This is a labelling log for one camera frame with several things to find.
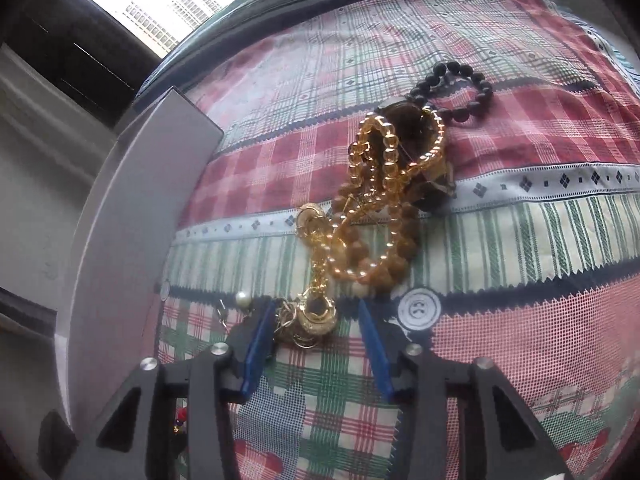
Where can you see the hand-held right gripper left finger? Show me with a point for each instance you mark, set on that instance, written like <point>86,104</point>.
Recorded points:
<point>257,352</point>

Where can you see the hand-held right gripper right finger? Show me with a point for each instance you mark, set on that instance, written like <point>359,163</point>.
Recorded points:
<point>376,357</point>

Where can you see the pearl earring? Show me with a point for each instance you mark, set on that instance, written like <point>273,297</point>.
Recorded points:
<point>242,299</point>

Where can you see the red bead ornament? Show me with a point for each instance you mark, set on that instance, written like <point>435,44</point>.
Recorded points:
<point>182,415</point>

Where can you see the gold hoop earring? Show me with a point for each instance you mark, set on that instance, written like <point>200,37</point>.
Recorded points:
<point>307,220</point>

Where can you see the plaid patchwork blanket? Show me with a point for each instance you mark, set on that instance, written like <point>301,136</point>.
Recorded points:
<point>500,270</point>

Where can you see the grey board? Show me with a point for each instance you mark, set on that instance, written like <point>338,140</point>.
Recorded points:
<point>125,235</point>

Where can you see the high-rise building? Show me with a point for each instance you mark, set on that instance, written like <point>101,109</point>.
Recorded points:
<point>197,2</point>
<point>150,27</point>

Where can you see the dark green quilt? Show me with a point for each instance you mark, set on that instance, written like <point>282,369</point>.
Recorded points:
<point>280,5</point>

